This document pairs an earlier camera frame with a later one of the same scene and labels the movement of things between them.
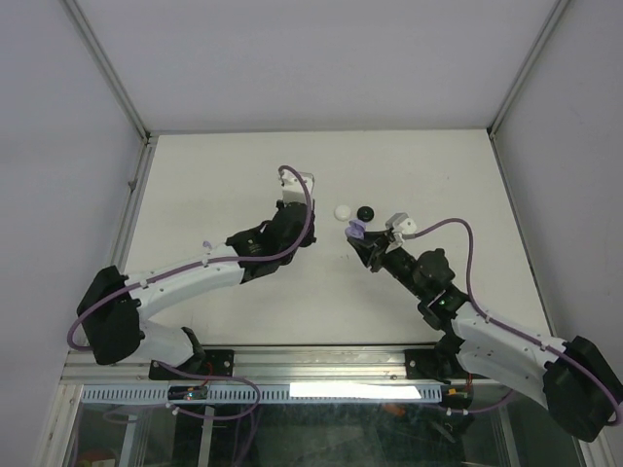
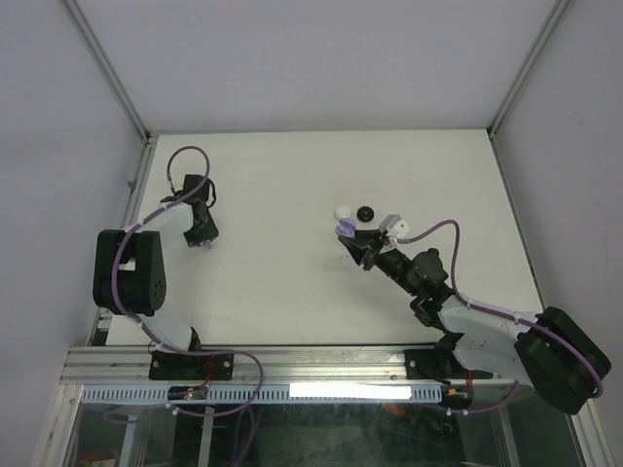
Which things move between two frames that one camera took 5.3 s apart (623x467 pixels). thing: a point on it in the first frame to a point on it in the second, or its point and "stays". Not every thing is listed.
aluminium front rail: x=265 y=367 stays
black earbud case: x=365 y=213 stays
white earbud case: x=343 y=212 stays
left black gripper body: x=310 y=237 to x=203 y=231
